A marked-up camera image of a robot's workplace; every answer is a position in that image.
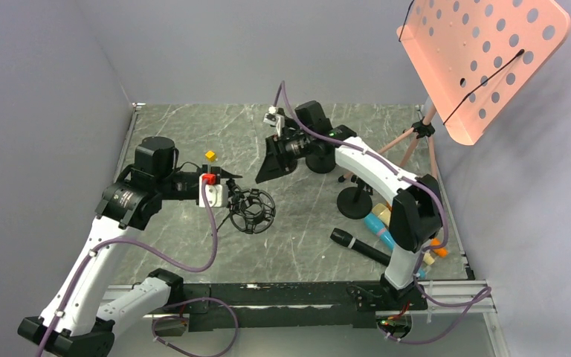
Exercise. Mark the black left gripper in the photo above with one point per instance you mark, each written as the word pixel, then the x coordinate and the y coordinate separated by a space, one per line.
pixel 221 173

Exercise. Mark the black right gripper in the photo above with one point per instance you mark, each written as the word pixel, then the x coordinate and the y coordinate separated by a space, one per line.
pixel 277 160

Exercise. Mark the black shock-mount round stand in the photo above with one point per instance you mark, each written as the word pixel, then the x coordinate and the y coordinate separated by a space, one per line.
pixel 321 164

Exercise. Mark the black tripod shock-mount stand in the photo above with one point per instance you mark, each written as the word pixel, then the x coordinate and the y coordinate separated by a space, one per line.
pixel 250 211

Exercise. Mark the black round-base clip stand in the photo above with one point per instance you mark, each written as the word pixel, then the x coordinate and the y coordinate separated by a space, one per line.
pixel 355 202

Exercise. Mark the black microphone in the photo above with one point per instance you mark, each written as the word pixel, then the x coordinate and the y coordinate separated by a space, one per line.
pixel 347 240

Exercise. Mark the blue microphone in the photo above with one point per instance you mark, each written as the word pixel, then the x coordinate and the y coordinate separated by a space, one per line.
pixel 377 227

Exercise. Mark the cream yellow microphone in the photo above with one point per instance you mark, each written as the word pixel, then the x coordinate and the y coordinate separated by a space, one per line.
pixel 384 214

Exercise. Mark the orange microphone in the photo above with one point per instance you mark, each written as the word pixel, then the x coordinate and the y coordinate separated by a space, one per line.
pixel 441 252

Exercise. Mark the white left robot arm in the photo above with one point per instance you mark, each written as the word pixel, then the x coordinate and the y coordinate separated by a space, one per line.
pixel 77 322

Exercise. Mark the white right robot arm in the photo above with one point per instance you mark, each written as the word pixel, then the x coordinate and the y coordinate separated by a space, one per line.
pixel 417 215

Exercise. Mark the pink perforated music stand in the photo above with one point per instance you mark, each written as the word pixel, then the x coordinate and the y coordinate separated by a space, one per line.
pixel 473 57

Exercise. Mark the yellow cube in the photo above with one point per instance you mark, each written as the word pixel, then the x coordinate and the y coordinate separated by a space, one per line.
pixel 211 156

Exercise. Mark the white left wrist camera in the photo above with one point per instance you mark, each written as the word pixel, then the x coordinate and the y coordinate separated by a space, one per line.
pixel 214 196

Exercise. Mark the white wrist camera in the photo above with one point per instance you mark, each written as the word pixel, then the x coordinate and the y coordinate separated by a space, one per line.
pixel 214 196
pixel 275 117

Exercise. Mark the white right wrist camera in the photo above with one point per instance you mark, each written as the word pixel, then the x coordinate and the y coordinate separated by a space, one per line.
pixel 275 117

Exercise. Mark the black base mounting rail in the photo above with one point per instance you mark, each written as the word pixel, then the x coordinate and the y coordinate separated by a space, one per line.
pixel 261 305

